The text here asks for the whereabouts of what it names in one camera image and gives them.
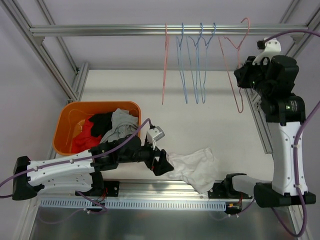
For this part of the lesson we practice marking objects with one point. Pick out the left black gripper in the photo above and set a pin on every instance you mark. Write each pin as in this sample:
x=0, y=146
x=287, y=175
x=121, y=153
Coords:
x=155, y=158

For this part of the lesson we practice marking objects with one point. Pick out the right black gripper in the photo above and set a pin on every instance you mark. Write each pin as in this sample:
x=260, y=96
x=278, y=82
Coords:
x=243, y=75

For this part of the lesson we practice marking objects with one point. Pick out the white cloth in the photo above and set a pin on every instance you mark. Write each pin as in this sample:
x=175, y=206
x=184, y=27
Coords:
x=198, y=169

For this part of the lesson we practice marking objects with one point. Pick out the grey tank top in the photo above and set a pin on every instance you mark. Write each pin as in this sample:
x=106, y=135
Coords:
x=123, y=124

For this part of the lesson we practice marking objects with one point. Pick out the blue wire hanger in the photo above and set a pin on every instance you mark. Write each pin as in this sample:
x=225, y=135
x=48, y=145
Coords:
x=179, y=43

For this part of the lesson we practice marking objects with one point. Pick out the black tank top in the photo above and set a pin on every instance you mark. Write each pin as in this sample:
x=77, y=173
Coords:
x=102, y=123

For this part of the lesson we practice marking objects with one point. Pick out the red tank top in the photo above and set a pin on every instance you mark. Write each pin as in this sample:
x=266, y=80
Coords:
x=85, y=140

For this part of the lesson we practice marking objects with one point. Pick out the pink wire hanger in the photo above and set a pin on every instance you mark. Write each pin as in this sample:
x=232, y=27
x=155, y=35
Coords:
x=166, y=54

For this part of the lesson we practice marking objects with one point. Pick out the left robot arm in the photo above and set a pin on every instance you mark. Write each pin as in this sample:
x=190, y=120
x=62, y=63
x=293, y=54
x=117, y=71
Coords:
x=82, y=172

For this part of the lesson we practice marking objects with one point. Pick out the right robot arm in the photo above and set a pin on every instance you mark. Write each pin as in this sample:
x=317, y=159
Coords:
x=273, y=78

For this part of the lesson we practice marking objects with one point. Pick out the orange plastic basket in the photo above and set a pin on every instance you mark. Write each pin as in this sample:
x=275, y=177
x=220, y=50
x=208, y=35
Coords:
x=73, y=115

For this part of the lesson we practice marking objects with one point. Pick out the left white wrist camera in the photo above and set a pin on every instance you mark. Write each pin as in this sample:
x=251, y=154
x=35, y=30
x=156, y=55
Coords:
x=153, y=135

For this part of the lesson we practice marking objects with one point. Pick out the white slotted cable duct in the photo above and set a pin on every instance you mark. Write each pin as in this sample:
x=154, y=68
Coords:
x=136, y=204

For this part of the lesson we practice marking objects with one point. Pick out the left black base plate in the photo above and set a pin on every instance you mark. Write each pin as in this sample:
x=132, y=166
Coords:
x=107, y=188

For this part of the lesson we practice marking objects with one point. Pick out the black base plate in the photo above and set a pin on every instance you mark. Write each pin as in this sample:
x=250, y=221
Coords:
x=107, y=188
x=219, y=191

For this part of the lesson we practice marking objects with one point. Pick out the aluminium hanging rail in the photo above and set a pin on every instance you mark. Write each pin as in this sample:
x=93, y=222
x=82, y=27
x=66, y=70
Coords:
x=99, y=30

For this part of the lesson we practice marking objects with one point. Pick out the aluminium front rail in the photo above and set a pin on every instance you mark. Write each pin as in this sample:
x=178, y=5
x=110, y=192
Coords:
x=128, y=189

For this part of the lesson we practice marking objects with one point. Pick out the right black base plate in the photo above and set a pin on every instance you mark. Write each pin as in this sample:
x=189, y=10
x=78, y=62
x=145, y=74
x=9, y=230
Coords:
x=219, y=191

